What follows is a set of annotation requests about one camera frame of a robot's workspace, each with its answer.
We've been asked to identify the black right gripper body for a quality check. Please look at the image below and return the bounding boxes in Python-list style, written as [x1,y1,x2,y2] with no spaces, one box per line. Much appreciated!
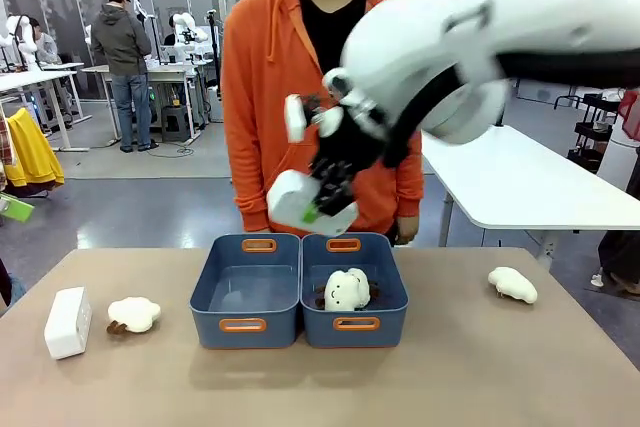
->
[308,92,389,186]

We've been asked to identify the white digital clock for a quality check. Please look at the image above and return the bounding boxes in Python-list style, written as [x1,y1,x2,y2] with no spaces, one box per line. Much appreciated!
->
[266,169,359,237]
[43,286,94,361]

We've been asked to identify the person's left hand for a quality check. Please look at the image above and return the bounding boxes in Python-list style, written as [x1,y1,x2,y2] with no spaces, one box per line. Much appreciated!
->
[394,215,421,247]

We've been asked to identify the white sheep plush toy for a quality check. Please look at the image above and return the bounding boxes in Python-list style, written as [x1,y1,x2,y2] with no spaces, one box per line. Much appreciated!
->
[105,296,163,336]
[314,267,382,312]
[487,266,539,305]

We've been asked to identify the person in orange hoodie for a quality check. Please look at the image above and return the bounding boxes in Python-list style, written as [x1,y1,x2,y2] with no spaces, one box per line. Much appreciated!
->
[219,0,425,247]

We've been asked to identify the black stool under desk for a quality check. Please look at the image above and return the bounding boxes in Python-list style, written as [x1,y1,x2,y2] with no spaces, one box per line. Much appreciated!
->
[160,105,192,143]

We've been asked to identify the white side table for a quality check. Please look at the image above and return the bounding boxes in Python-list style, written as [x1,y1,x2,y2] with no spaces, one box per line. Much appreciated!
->
[421,124,640,248]

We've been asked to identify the man in grey hoodie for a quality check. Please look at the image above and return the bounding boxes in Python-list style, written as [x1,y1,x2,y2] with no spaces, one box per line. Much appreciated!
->
[89,0,160,154]

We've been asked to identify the black utility cart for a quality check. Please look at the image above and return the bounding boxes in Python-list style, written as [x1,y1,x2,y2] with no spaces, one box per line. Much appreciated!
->
[553,91,626,174]

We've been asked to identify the white cylindrical bin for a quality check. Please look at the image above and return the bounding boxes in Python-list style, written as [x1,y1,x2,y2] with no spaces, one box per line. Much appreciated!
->
[595,114,640,193]

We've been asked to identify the red bag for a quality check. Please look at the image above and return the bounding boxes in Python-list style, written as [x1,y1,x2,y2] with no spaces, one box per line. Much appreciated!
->
[618,89,640,141]

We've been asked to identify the yellow hanging garment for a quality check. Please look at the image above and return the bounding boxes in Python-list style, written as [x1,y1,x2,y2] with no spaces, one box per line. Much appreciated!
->
[4,107,66,189]

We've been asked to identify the white background desk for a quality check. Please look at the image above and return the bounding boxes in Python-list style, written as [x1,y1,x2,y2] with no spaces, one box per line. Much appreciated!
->
[0,61,94,153]

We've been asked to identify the green white card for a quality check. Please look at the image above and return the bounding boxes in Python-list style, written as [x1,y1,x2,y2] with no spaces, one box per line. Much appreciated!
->
[0,191,35,224]

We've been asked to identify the seated person in background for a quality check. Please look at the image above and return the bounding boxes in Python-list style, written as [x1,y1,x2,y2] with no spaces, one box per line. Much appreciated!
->
[28,17,61,66]

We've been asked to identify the plaid hanging garment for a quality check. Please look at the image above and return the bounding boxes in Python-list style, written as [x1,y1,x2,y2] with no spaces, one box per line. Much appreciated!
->
[0,96,16,168]

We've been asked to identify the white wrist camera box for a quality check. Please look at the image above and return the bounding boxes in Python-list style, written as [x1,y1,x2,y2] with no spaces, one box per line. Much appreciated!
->
[284,93,309,144]

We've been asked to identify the black arm cable sleeve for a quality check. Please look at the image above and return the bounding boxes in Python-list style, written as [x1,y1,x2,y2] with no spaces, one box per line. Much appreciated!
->
[382,52,640,169]

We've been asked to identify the blue basket orange handles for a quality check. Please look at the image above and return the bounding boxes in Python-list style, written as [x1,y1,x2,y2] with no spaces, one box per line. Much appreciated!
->
[299,232,410,349]
[189,233,302,350]

